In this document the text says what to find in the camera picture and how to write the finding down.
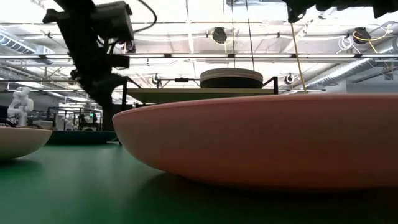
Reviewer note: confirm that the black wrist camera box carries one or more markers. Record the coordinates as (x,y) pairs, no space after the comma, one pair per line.
(115,20)

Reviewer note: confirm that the olive-grey plate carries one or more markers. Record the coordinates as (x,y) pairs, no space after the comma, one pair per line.
(231,71)

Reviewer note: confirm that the white robot figure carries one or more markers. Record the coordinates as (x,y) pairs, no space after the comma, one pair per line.
(21,105)

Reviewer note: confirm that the pink plate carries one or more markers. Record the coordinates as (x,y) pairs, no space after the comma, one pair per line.
(255,140)

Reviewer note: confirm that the ribbed ventilation duct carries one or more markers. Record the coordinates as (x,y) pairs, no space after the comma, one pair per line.
(18,45)

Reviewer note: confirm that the beige plate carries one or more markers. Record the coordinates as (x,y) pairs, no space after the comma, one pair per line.
(18,141)

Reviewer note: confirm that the black partition panel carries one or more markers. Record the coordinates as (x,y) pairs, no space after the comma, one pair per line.
(116,116)

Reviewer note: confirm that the long ceiling light rail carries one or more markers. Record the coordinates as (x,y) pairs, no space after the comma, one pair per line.
(199,56)

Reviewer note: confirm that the silver ventilation duct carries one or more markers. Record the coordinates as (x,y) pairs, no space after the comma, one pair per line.
(342,73)

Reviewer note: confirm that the black-framed workstation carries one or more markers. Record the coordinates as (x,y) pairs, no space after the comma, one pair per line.
(74,119)

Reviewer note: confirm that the black-framed shelf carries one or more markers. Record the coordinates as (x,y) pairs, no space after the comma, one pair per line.
(186,95)

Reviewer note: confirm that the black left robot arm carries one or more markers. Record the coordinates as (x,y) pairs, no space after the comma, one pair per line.
(74,18)

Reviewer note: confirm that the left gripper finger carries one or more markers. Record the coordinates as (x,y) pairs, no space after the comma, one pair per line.
(93,90)
(112,84)

